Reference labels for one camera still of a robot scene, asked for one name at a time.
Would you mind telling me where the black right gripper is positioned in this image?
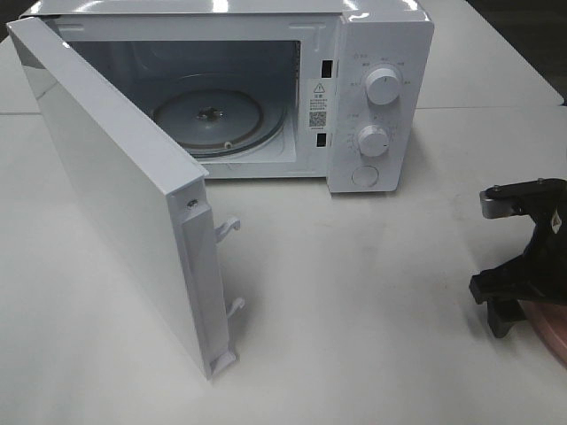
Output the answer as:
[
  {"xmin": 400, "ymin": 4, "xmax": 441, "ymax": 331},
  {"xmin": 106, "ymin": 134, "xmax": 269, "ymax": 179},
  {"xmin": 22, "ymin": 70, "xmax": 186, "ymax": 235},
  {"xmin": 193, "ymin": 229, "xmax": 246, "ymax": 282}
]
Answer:
[{"xmin": 469, "ymin": 178, "xmax": 566, "ymax": 338}]

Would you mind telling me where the pink round plate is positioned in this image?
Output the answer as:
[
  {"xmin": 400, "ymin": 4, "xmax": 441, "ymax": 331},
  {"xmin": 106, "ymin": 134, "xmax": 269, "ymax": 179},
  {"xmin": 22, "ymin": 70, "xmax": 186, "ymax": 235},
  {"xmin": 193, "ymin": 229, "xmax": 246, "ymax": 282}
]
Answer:
[{"xmin": 523, "ymin": 301, "xmax": 566, "ymax": 367}]

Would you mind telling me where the white microwave door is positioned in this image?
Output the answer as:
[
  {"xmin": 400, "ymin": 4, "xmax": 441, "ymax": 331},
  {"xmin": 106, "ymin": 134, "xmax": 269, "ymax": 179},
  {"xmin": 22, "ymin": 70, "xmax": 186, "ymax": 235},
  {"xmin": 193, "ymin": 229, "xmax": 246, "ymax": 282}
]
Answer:
[{"xmin": 7, "ymin": 18, "xmax": 243, "ymax": 377}]

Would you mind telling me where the white lower timer knob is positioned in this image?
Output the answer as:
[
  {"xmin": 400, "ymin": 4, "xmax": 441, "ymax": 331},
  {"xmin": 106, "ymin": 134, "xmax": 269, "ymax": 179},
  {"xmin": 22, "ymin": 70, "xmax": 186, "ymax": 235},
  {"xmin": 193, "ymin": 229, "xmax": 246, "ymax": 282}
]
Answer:
[{"xmin": 357, "ymin": 125, "xmax": 390, "ymax": 158}]

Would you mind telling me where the white upper power knob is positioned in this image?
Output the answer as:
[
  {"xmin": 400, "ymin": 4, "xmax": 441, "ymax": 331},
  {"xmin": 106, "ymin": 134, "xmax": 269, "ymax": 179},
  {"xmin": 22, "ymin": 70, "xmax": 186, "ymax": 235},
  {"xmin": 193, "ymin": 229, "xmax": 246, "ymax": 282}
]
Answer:
[{"xmin": 364, "ymin": 64, "xmax": 403, "ymax": 105}]

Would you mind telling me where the white microwave oven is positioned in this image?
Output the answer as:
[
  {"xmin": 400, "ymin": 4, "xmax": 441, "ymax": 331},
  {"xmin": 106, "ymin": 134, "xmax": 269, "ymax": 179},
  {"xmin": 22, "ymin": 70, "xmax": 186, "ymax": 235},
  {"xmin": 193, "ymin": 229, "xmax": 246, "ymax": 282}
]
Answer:
[{"xmin": 17, "ymin": 1, "xmax": 434, "ymax": 193}]

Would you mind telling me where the white warning label sticker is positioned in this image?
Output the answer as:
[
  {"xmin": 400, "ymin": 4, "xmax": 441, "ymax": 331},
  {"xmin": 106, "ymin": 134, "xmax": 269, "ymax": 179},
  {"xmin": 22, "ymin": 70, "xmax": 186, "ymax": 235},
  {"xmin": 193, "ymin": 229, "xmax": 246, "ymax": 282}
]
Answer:
[{"xmin": 306, "ymin": 79, "xmax": 330, "ymax": 130}]

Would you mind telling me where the glass microwave turntable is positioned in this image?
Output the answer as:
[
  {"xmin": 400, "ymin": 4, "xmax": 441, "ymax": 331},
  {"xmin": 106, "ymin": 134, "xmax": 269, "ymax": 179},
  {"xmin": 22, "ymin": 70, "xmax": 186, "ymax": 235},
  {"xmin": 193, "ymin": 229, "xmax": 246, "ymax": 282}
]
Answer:
[{"xmin": 153, "ymin": 89, "xmax": 263, "ymax": 149}]

